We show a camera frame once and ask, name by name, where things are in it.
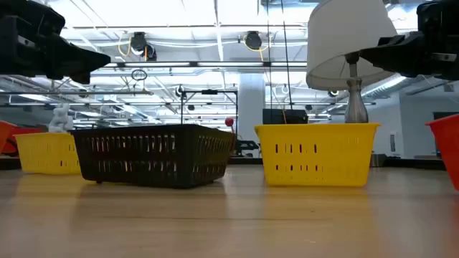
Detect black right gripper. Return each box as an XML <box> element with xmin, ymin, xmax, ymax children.
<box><xmin>359</xmin><ymin>31</ymin><xmax>459</xmax><ymax>82</ymax></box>

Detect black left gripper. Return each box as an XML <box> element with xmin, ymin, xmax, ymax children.
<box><xmin>0</xmin><ymin>16</ymin><xmax>111</xmax><ymax>85</ymax></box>

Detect yellow plastic basket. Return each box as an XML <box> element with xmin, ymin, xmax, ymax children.
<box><xmin>254</xmin><ymin>123</ymin><xmax>381</xmax><ymax>188</ymax></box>
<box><xmin>14</xmin><ymin>132</ymin><xmax>82</xmax><ymax>176</ymax></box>

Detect red plastic basket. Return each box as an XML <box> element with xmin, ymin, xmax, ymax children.
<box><xmin>0</xmin><ymin>120</ymin><xmax>18</xmax><ymax>154</ymax></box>
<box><xmin>425</xmin><ymin>113</ymin><xmax>459</xmax><ymax>191</ymax></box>

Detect black plastic basket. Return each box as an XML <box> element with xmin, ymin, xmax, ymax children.
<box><xmin>70</xmin><ymin>123</ymin><xmax>236</xmax><ymax>190</ymax></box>

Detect white lamp shade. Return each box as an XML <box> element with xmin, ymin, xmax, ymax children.
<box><xmin>306</xmin><ymin>0</ymin><xmax>408</xmax><ymax>91</ymax></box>

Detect white lumpy figure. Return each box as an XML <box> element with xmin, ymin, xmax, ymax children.
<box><xmin>48</xmin><ymin>103</ymin><xmax>75</xmax><ymax>134</ymax></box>

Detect silver lamp base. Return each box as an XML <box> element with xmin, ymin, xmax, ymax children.
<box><xmin>344</xmin><ymin>52</ymin><xmax>387</xmax><ymax>168</ymax></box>

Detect red storage bins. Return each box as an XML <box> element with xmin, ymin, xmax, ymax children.
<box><xmin>1</xmin><ymin>127</ymin><xmax>44</xmax><ymax>156</ymax></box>

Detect black monitor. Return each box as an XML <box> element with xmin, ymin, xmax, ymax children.
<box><xmin>262</xmin><ymin>108</ymin><xmax>309</xmax><ymax>125</ymax></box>

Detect white square pillar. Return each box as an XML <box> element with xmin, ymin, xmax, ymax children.
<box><xmin>238</xmin><ymin>73</ymin><xmax>266</xmax><ymax>158</ymax></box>

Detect black floor equipment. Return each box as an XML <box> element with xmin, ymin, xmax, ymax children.
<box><xmin>235</xmin><ymin>139</ymin><xmax>260</xmax><ymax>157</ymax></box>

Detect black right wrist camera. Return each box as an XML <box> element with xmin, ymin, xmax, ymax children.
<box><xmin>416</xmin><ymin>0</ymin><xmax>459</xmax><ymax>35</ymax></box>

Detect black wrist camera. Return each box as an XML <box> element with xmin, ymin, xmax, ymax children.
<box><xmin>416</xmin><ymin>0</ymin><xmax>459</xmax><ymax>35</ymax></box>
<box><xmin>0</xmin><ymin>0</ymin><xmax>66</xmax><ymax>35</ymax></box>

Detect black ceiling cable reel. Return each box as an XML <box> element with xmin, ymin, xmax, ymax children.
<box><xmin>244</xmin><ymin>31</ymin><xmax>262</xmax><ymax>51</ymax></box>
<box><xmin>129</xmin><ymin>31</ymin><xmax>158</xmax><ymax>62</ymax></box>

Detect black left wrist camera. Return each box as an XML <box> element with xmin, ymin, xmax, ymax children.
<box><xmin>0</xmin><ymin>0</ymin><xmax>66</xmax><ymax>35</ymax></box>

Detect black hanging cable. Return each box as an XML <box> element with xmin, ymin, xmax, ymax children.
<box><xmin>265</xmin><ymin>0</ymin><xmax>272</xmax><ymax>110</ymax></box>
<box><xmin>280</xmin><ymin>0</ymin><xmax>293</xmax><ymax>110</ymax></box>

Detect black metal frame stand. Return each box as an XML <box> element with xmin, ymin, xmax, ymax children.
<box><xmin>180</xmin><ymin>89</ymin><xmax>240</xmax><ymax>126</ymax></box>

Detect black aluminium table frame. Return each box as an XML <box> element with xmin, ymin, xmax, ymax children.
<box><xmin>0</xmin><ymin>156</ymin><xmax>459</xmax><ymax>171</ymax></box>

